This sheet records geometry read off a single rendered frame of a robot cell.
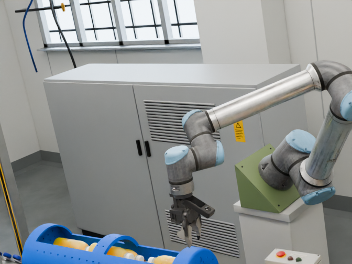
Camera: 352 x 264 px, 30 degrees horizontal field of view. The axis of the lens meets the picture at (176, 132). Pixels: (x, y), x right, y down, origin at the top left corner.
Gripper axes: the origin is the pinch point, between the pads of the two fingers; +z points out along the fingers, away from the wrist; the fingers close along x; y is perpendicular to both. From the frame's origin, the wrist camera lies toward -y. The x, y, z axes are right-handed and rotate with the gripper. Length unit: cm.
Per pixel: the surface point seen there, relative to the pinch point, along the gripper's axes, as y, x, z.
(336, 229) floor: 57, -255, 126
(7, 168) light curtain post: 142, -31, -6
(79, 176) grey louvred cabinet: 247, -180, 68
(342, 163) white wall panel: 60, -284, 82
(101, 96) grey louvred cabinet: 197, -173, -4
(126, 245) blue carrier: 46.1, -10.6, 14.4
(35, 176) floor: 441, -294, 130
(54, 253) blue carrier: 67, 12, 10
